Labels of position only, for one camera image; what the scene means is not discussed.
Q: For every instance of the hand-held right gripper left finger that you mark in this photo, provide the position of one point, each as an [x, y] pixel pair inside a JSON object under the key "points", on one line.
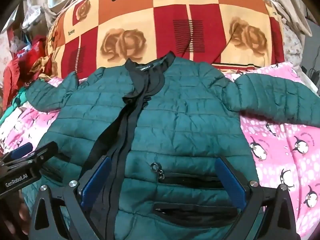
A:
{"points": [[98, 180]]}

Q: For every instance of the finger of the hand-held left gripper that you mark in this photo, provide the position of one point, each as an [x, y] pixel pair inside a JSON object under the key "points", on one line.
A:
{"points": [[18, 151], [41, 153]]}

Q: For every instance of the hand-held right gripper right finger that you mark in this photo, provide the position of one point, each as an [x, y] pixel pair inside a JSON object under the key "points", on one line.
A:
{"points": [[230, 180]]}

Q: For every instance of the teal quilted puffer jacket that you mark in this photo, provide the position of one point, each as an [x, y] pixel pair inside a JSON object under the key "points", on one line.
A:
{"points": [[180, 120]]}

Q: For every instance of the red clothes pile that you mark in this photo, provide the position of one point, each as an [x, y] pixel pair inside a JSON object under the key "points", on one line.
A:
{"points": [[22, 62]]}

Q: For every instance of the person's left hand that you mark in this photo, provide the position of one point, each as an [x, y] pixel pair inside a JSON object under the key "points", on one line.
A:
{"points": [[25, 213]]}

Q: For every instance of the green cloth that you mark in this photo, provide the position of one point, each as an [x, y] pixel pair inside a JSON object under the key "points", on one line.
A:
{"points": [[13, 105]]}

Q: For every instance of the pink penguin print blanket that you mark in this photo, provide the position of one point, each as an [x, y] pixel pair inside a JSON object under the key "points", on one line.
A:
{"points": [[282, 160]]}

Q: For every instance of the white plastic bag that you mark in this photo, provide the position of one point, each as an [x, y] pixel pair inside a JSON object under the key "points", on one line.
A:
{"points": [[31, 12]]}

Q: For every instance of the grey floral cloth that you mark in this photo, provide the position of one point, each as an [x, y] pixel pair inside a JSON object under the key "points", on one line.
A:
{"points": [[293, 45]]}

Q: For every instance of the red orange rose print quilt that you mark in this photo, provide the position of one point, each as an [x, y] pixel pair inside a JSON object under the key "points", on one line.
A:
{"points": [[162, 30]]}

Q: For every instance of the beige crumpled cloth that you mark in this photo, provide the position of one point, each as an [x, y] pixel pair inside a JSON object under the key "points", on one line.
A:
{"points": [[287, 2]]}

